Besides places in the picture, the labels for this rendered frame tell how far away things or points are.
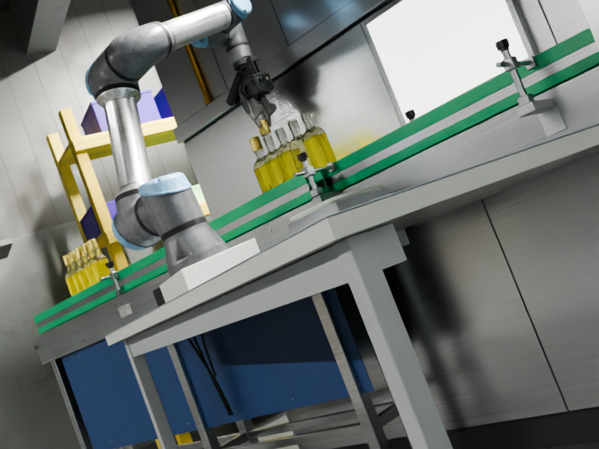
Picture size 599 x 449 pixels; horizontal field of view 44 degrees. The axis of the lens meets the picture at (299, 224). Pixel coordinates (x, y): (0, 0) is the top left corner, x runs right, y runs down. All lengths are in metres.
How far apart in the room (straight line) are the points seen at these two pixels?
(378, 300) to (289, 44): 1.49
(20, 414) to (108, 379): 1.83
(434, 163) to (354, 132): 0.42
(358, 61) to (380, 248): 1.21
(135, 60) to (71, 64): 3.50
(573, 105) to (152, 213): 0.97
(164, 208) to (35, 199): 3.37
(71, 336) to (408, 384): 2.25
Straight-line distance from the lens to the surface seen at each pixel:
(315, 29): 2.33
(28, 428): 4.86
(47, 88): 5.32
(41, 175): 5.10
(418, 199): 1.08
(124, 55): 1.93
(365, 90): 2.21
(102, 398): 3.15
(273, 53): 2.48
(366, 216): 1.03
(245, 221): 2.24
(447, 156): 1.87
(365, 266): 1.06
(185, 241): 1.70
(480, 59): 2.02
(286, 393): 2.32
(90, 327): 3.03
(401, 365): 1.06
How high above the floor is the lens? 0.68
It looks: 4 degrees up
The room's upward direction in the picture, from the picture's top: 21 degrees counter-clockwise
